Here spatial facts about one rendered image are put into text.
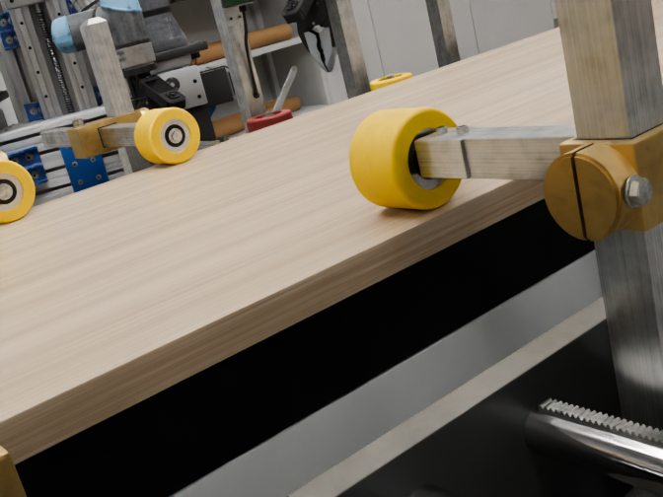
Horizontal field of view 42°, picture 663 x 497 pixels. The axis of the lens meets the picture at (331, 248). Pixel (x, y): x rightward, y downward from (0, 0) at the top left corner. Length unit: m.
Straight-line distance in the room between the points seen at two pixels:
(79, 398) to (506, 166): 0.32
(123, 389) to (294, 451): 0.15
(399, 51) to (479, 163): 5.19
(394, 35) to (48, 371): 5.30
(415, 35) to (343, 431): 5.36
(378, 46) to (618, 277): 5.18
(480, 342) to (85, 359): 0.33
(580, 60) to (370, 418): 0.32
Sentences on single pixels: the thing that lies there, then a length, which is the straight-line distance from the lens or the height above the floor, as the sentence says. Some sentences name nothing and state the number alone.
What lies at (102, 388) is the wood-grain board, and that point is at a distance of 0.54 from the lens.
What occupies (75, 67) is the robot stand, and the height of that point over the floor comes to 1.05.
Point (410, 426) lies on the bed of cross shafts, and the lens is 0.50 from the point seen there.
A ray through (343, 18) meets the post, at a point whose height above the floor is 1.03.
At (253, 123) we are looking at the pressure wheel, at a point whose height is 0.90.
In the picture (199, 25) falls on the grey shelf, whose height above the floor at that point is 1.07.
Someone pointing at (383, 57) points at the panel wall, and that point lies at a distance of 5.69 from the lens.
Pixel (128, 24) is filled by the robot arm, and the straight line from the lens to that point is 1.86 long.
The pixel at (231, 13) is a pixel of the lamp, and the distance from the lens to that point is 1.60.
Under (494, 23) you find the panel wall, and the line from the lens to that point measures 6.63.
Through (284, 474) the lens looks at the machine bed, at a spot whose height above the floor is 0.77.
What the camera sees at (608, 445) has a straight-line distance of 0.52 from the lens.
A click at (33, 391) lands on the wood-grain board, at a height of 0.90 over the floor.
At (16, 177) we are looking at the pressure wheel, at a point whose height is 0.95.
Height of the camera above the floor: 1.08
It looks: 16 degrees down
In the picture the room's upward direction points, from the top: 14 degrees counter-clockwise
